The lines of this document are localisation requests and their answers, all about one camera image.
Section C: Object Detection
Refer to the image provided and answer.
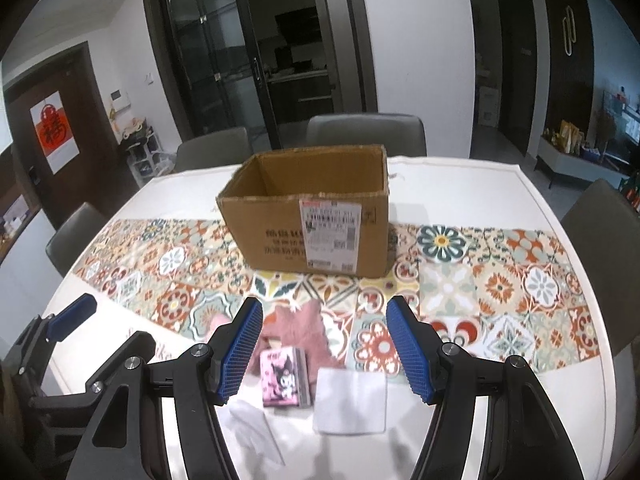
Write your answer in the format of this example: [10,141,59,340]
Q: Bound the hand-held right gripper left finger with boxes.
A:
[67,297,263,480]

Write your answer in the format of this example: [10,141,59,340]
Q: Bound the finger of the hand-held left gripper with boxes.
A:
[29,332,157,409]
[11,294,98,362]

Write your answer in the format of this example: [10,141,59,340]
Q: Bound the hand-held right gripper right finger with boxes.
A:
[386,296,583,480]

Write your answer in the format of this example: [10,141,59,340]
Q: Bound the pink fluffy cloth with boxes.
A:
[257,300,346,378]
[202,312,233,333]

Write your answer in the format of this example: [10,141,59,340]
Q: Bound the small white carton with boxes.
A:
[261,346,312,408]

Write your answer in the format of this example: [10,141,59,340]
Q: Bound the white plastic bag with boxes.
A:
[220,399,286,466]

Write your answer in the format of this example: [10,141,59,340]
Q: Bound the white cloth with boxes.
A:
[313,367,389,436]

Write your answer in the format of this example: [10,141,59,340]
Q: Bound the brown cardboard box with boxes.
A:
[216,144,391,278]

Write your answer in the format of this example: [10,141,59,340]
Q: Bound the grey dining chair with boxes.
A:
[172,127,253,173]
[306,114,428,157]
[46,202,108,276]
[560,178,640,356]

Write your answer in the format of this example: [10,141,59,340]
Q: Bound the floral patterned white tablecloth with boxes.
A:
[42,155,608,480]

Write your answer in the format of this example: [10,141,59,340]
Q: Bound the white shelf cart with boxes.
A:
[120,130,171,186]

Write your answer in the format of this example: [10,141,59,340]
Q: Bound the red and white door poster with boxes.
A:
[30,91,81,175]

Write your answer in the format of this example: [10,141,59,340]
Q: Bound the brown wooden door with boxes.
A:
[5,42,126,231]

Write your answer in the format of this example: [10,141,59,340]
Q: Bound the white low cabinet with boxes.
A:
[537,135,631,191]

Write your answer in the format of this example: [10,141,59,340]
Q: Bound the yellow snack bags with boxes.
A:
[557,120,586,153]

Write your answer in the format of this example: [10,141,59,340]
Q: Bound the dark framed glass sliding door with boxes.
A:
[142,0,378,148]

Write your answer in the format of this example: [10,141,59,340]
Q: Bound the dark interior door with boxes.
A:
[497,0,538,156]

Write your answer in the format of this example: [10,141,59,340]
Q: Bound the monitor screens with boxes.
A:
[602,90,640,146]

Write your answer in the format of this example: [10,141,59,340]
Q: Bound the dark slatted wall panel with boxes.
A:
[537,0,596,131]

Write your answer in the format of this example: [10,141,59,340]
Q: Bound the gold wall ornament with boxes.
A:
[560,5,578,56]

